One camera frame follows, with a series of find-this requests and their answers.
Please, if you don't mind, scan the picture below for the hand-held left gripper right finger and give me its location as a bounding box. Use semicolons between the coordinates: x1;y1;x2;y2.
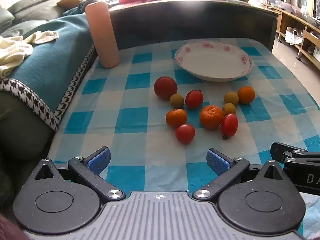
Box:
192;148;292;203

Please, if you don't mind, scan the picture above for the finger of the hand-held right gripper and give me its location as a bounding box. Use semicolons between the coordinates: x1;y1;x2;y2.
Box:
270;142;320;164

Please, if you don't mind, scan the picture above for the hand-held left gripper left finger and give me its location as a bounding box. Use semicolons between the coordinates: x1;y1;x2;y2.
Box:
34;146;126;203

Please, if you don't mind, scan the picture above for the oblong red cherry tomato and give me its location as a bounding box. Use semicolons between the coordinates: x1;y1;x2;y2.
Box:
185;89;204;110
220;113;238;140

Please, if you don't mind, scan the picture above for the round red cherry tomato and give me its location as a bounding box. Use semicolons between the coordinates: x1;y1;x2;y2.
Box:
175;124;196;145

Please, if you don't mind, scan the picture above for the large orange mandarin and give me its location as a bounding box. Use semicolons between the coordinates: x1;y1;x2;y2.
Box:
199;105;224;130

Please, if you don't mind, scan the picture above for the small yellow-green fruit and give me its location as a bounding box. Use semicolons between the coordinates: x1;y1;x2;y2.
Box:
224;91;239;106
169;93;185;109
221;103;237;117

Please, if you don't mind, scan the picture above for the small orange mandarin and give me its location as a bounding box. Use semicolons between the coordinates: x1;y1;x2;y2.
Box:
237;86;256;105
165;108;188;128

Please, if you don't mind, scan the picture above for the large red tomato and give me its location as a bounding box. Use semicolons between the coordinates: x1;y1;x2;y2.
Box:
153;76;178;100

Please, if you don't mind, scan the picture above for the white floral plate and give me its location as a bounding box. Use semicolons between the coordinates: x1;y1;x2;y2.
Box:
174;41;253;82

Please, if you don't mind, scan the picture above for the blue white checkered tablecloth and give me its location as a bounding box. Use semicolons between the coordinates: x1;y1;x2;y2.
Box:
46;38;320;240

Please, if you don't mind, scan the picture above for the teal blanket with houndstooth trim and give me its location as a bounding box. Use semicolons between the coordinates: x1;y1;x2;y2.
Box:
0;5;98;132

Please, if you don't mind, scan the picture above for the maroon clothing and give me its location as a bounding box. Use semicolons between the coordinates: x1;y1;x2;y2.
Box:
0;212;28;240

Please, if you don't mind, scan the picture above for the light wooden cabinet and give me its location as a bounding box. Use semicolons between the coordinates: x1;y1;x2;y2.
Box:
260;2;320;63

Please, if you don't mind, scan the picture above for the pink ribbed plastic cup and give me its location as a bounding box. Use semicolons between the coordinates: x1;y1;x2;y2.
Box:
84;0;120;69

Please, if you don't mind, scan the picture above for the cream cloth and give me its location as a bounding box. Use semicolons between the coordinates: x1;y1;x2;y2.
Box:
0;30;60;79

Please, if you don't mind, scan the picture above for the yellow pillow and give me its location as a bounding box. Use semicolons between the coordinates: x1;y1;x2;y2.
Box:
56;0;85;8

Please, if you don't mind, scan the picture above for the grey leather sofa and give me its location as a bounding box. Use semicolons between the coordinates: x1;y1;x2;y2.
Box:
0;0;100;205

